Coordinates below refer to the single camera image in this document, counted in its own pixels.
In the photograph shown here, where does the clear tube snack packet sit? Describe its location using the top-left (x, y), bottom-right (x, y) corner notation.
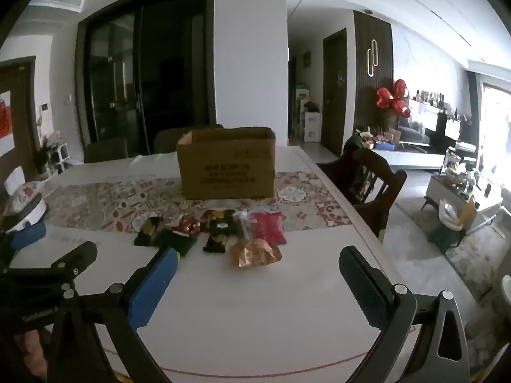
top-left (233, 209), bottom-right (256, 242)

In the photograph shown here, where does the copper foil snack packet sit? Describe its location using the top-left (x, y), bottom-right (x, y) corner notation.
top-left (229, 238), bottom-right (283, 268)

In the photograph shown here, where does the gold clip-shaped wall lamp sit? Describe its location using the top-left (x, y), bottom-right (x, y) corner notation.
top-left (366, 39), bottom-right (382, 77)

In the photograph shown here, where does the green packet white label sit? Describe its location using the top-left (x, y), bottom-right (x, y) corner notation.
top-left (208, 211), bottom-right (240, 237)

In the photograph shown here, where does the dark green snack packet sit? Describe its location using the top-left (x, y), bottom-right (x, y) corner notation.
top-left (154, 227), bottom-right (198, 257)

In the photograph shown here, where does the black yellow snack packet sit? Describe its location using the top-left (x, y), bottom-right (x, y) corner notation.
top-left (133, 215), bottom-right (162, 247)

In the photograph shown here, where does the white round appliance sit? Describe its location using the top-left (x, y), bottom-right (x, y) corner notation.
top-left (0, 184), bottom-right (49, 232)

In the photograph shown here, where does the glossy red snack packet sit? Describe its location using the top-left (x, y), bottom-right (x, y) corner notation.
top-left (172, 215), bottom-right (202, 235)

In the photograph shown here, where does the pink red pillow packet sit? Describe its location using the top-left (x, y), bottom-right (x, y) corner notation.
top-left (253, 212), bottom-right (287, 246)

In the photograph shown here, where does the white low cabinet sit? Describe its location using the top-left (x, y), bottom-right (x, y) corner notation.
top-left (375, 144), bottom-right (448, 174)

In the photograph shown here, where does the grey sofa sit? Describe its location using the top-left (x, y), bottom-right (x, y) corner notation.
top-left (399, 117), bottom-right (434, 144)

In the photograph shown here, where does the dark slatted wall panel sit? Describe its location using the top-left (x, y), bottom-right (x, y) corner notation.
top-left (353, 10), bottom-right (394, 136)

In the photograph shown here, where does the dark hallway door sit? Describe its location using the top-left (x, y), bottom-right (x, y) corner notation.
top-left (321, 28), bottom-right (348, 156)

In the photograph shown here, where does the brown cardboard box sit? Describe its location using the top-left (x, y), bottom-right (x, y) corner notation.
top-left (176, 127), bottom-right (277, 201)

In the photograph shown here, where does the brown wooden door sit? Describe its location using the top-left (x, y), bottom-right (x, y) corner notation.
top-left (0, 56), bottom-right (36, 176)

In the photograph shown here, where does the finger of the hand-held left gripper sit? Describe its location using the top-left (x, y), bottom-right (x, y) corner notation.
top-left (0, 221), bottom-right (48, 253)
top-left (0, 241), bottom-right (98, 290)

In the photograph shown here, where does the bright window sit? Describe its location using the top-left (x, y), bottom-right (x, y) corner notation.
top-left (479, 82), bottom-right (511, 192)

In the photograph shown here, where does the patterned floor rug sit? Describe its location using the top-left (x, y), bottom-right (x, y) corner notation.
top-left (395, 199), bottom-right (511, 304)

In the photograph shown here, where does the dark glass sliding door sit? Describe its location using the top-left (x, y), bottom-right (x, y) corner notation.
top-left (76, 0), bottom-right (216, 156)

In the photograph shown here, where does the dark wooden chair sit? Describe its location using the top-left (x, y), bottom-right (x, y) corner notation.
top-left (317, 136), bottom-right (408, 241)

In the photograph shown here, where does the wall shelf with ornaments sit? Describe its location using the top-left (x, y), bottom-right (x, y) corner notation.
top-left (411, 90), bottom-right (476, 122)

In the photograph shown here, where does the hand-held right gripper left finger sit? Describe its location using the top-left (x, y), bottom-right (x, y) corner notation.
top-left (46, 246), bottom-right (180, 383)

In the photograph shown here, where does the red foil balloon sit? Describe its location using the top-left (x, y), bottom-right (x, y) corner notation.
top-left (375, 80), bottom-right (412, 118)

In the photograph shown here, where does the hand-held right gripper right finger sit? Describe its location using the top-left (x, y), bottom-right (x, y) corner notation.
top-left (339, 245), bottom-right (472, 383)

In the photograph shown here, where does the black gold snack packet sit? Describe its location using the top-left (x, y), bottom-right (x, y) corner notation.
top-left (203, 235), bottom-right (229, 255)

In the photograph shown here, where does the dark green chair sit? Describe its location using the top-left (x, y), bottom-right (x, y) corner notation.
top-left (154, 124), bottom-right (224, 154)
top-left (84, 138), bottom-right (128, 164)

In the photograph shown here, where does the green stool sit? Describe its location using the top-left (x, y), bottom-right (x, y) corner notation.
top-left (429, 219), bottom-right (468, 254)

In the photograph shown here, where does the ceiling air vent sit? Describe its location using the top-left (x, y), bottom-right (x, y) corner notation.
top-left (30, 0), bottom-right (84, 14)

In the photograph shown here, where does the patterned table runner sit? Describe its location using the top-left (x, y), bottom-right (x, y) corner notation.
top-left (40, 169), bottom-right (354, 235)

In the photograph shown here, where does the person's left hand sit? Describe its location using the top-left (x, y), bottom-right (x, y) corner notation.
top-left (16, 329), bottom-right (50, 379)

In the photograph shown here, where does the red wall poster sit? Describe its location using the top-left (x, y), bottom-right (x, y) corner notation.
top-left (0, 90), bottom-right (12, 140)

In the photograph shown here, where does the hallway storage shelf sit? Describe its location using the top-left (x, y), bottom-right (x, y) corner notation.
top-left (293, 84), bottom-right (322, 142)

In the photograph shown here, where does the white coffee table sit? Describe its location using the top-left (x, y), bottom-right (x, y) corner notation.
top-left (421, 173), bottom-right (504, 232)

